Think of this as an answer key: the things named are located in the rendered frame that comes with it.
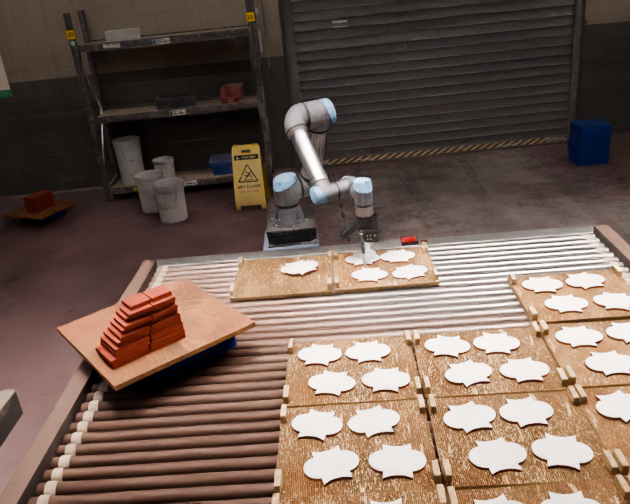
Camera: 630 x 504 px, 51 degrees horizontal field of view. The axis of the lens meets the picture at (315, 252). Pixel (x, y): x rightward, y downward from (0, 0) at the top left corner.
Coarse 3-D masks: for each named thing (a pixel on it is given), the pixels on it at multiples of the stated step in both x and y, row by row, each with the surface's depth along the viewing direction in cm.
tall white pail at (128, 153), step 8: (128, 136) 705; (136, 136) 702; (112, 144) 688; (120, 144) 681; (128, 144) 682; (136, 144) 689; (120, 152) 686; (128, 152) 686; (136, 152) 691; (120, 160) 690; (128, 160) 689; (136, 160) 693; (120, 168) 696; (128, 168) 692; (136, 168) 695; (128, 176) 696; (128, 184) 700
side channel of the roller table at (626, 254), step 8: (600, 232) 281; (608, 232) 280; (600, 240) 282; (608, 240) 273; (616, 240) 272; (624, 240) 271; (608, 248) 274; (616, 248) 266; (624, 248) 264; (616, 256) 266; (624, 256) 259; (624, 264) 259
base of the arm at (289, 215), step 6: (276, 210) 320; (282, 210) 317; (288, 210) 317; (294, 210) 318; (300, 210) 321; (276, 216) 321; (282, 216) 318; (288, 216) 317; (294, 216) 318; (300, 216) 320; (276, 222) 321; (282, 222) 318; (288, 222) 318; (294, 222) 319
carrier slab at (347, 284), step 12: (360, 252) 288; (384, 252) 286; (420, 252) 282; (336, 264) 279; (348, 264) 278; (372, 264) 276; (384, 264) 275; (396, 264) 273; (408, 264) 272; (420, 264) 271; (432, 264) 270; (348, 276) 267; (432, 276) 260; (336, 288) 258; (348, 288) 258; (360, 288) 257; (372, 288) 257; (384, 288) 257
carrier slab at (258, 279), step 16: (320, 256) 288; (240, 272) 281; (256, 272) 279; (272, 272) 278; (320, 272) 273; (240, 288) 266; (256, 288) 265; (272, 288) 264; (288, 288) 262; (304, 288) 261; (320, 288) 260
